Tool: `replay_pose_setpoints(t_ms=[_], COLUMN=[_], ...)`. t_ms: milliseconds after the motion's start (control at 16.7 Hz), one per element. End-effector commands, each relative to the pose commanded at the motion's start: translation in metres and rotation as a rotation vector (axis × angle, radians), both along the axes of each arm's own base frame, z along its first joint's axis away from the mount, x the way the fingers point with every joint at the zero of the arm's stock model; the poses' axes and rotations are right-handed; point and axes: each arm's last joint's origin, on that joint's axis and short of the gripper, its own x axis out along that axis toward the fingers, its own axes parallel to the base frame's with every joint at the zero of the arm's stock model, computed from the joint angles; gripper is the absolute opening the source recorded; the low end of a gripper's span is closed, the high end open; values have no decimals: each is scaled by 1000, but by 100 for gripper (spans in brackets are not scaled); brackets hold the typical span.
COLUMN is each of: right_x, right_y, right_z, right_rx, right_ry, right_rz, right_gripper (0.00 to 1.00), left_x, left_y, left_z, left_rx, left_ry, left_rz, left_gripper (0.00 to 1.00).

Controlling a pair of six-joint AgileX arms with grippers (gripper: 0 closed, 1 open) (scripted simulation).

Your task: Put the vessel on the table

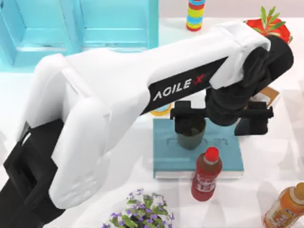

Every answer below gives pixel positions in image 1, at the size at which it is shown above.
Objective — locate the dark green cup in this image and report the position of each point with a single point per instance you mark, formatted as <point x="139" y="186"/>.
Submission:
<point x="190" y="141"/>

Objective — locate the yellow and blue coaster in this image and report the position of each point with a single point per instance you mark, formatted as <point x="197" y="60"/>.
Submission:
<point x="161" y="111"/>

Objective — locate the teal book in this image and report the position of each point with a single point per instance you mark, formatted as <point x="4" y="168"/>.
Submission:
<point x="171" y="152"/>

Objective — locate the brown and white box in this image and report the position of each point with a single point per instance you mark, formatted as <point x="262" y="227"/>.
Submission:
<point x="269" y="95"/>

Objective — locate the red bottle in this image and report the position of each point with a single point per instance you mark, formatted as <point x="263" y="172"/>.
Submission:
<point x="205" y="175"/>

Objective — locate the orange bottle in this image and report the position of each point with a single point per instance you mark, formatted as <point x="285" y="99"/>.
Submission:
<point x="282" y="209"/>

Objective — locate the purple flower plant pot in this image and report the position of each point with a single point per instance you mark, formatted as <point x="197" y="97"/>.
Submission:
<point x="142" y="211"/>

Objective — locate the red plant pot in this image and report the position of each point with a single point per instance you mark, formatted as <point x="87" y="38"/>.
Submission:
<point x="273" y="27"/>

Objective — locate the stack of coloured rings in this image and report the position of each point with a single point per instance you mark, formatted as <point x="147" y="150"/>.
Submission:
<point x="195" y="16"/>

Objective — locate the light blue rack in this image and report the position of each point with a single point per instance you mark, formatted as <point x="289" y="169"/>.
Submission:
<point x="47" y="26"/>

